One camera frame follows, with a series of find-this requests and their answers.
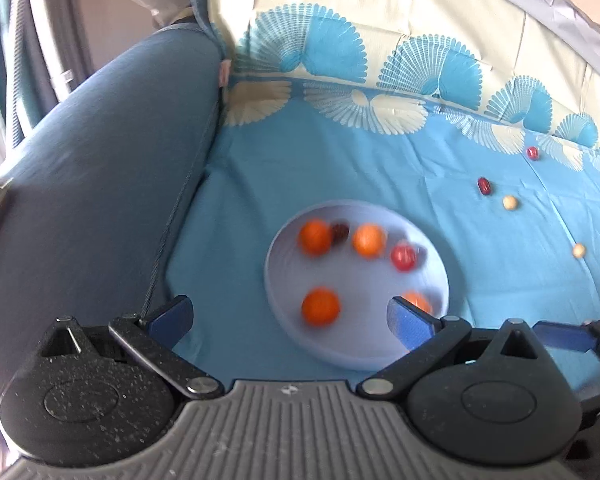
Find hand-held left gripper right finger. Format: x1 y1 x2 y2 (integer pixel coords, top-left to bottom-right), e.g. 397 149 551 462
357 296 551 401

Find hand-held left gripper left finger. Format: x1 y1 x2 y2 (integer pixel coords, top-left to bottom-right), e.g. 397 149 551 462
40 296 226 401

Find light blue plate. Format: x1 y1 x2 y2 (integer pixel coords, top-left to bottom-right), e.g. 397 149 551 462
264 200 450 371

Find red cherry tomato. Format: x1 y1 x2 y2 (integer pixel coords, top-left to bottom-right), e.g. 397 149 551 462
390 242 419 272

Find blue fan-print blanket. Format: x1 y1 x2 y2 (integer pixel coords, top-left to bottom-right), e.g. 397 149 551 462
165 0 600 391

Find teal curtain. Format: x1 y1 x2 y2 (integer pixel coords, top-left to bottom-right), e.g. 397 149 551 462
0 0 48 148

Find white rack pole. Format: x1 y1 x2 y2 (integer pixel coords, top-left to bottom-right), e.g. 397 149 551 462
25 0 88 98

